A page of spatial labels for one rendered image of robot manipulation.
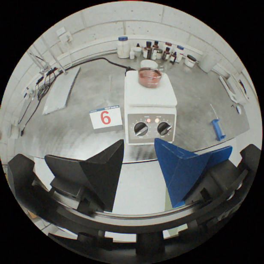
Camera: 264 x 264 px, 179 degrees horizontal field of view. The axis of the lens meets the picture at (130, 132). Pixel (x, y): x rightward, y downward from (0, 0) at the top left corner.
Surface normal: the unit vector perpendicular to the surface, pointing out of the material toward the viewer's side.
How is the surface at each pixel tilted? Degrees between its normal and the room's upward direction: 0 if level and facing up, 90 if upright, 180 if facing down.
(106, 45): 90
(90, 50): 90
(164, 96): 0
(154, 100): 0
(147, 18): 90
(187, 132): 0
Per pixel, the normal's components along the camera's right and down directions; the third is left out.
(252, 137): -1.00, 0.08
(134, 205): -0.02, -0.22
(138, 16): 0.08, 0.97
